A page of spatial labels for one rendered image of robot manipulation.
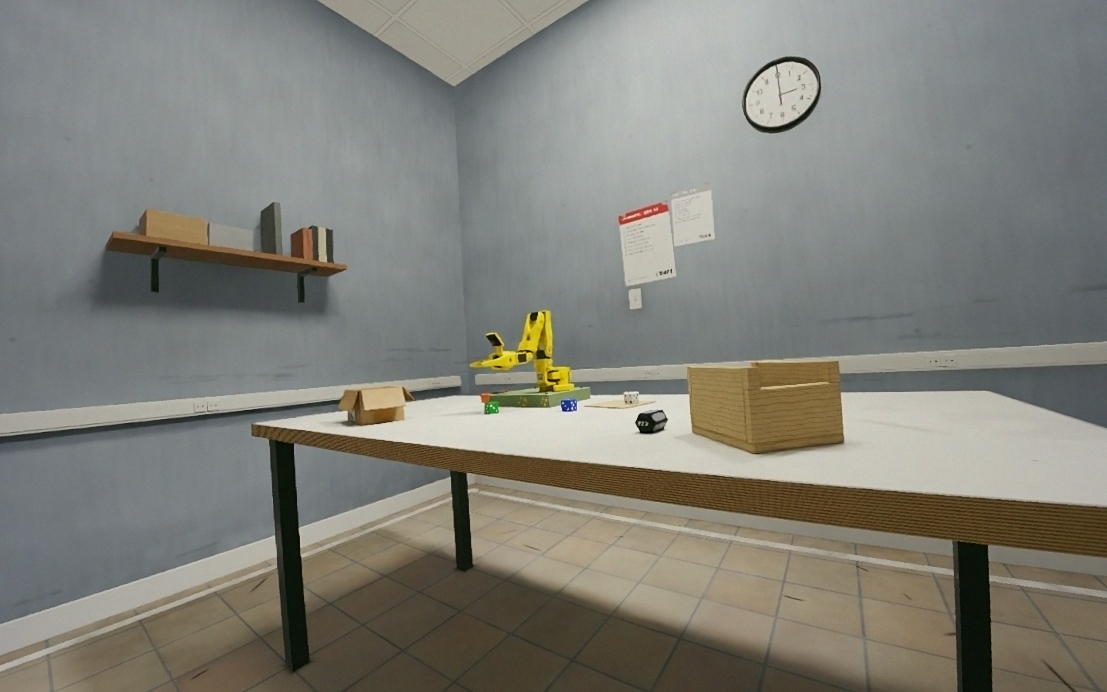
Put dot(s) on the orange digital multimeter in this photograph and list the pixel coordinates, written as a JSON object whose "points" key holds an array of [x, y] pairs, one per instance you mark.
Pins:
{"points": [[485, 397]]}

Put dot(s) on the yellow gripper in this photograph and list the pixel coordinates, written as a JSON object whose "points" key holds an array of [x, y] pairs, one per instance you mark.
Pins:
{"points": [[502, 360]]}

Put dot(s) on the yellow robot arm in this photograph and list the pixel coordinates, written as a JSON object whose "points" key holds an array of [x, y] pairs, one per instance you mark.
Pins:
{"points": [[531, 344]]}

